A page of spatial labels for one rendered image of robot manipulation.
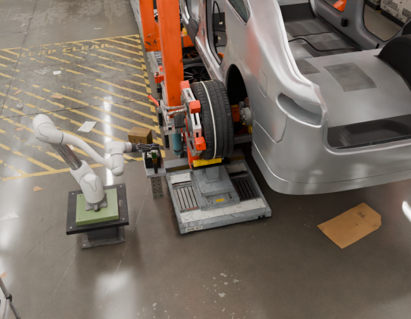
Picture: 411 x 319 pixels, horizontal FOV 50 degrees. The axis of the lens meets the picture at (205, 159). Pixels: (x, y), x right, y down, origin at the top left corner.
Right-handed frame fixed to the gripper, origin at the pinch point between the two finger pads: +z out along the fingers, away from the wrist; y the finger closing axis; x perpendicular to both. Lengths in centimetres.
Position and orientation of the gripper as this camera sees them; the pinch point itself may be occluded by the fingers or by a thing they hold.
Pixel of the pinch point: (154, 147)
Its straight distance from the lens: 370.4
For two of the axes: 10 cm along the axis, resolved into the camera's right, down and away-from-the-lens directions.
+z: 9.3, 0.0, 3.8
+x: -2.2, 8.2, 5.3
